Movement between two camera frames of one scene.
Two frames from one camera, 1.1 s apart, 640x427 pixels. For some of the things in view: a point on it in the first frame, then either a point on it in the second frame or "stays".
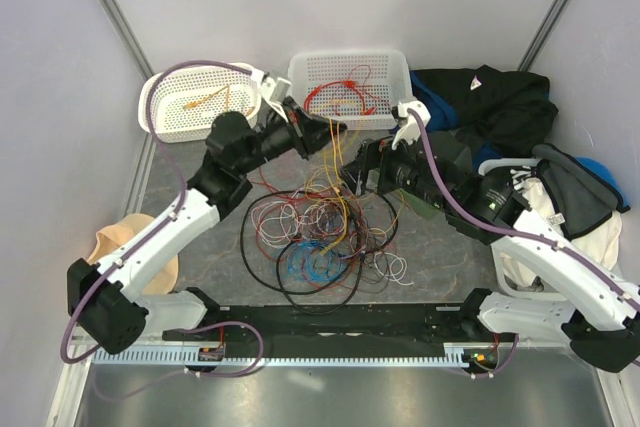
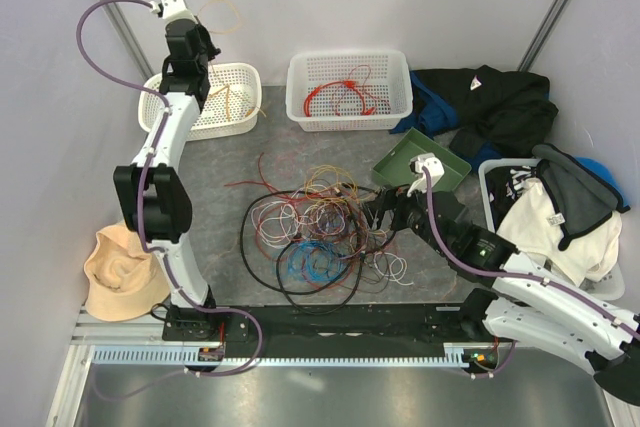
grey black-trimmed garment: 581,198 stays
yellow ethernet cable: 188,105 stays
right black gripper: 371,154 to 388,198
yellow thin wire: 341,242 to 225,32
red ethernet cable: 349,82 stays
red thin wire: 367,91 stays
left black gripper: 308,132 to 211,51
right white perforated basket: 358,88 stays
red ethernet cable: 350,83 stays
